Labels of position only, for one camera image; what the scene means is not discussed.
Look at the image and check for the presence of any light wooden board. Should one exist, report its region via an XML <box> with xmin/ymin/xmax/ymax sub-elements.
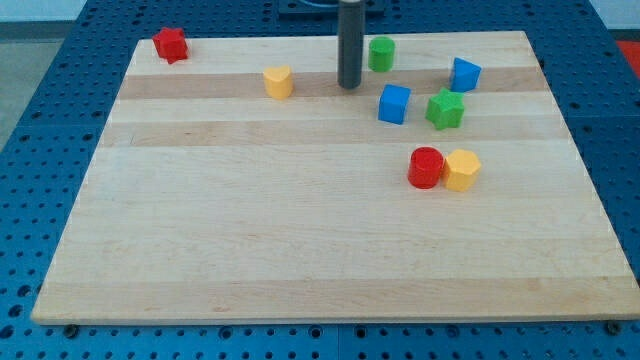
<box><xmin>31</xmin><ymin>31</ymin><xmax>639</xmax><ymax>325</ymax></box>

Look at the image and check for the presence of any green cylinder block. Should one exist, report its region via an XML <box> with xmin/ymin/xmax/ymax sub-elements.
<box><xmin>368</xmin><ymin>36</ymin><xmax>395</xmax><ymax>72</ymax></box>

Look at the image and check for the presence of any red cylinder block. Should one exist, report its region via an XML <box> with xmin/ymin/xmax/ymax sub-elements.
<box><xmin>407</xmin><ymin>147</ymin><xmax>444</xmax><ymax>189</ymax></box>

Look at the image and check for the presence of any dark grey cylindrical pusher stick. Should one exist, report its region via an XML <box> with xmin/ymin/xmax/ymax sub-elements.
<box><xmin>337</xmin><ymin>0</ymin><xmax>365</xmax><ymax>90</ymax></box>

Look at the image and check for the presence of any blue cube block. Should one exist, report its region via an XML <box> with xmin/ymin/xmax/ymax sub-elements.
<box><xmin>378</xmin><ymin>84</ymin><xmax>411</xmax><ymax>125</ymax></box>

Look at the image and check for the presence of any blue pentagon block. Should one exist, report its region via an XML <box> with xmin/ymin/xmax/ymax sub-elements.
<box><xmin>449</xmin><ymin>57</ymin><xmax>482</xmax><ymax>93</ymax></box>

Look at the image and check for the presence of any yellow hexagon block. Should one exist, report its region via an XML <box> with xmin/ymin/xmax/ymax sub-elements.
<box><xmin>441</xmin><ymin>149</ymin><xmax>481</xmax><ymax>192</ymax></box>

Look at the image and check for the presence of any red star block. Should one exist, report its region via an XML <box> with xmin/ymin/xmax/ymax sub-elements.
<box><xmin>152</xmin><ymin>27</ymin><xmax>189</xmax><ymax>64</ymax></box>

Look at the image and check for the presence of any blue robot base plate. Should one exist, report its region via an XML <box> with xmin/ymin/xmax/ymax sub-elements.
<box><xmin>276</xmin><ymin>0</ymin><xmax>388</xmax><ymax>18</ymax></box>

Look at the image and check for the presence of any yellow heart block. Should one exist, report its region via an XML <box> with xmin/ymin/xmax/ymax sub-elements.
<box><xmin>263</xmin><ymin>65</ymin><xmax>294</xmax><ymax>100</ymax></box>

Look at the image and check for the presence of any green star block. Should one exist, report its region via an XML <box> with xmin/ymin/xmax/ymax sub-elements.
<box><xmin>425</xmin><ymin>88</ymin><xmax>465</xmax><ymax>130</ymax></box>

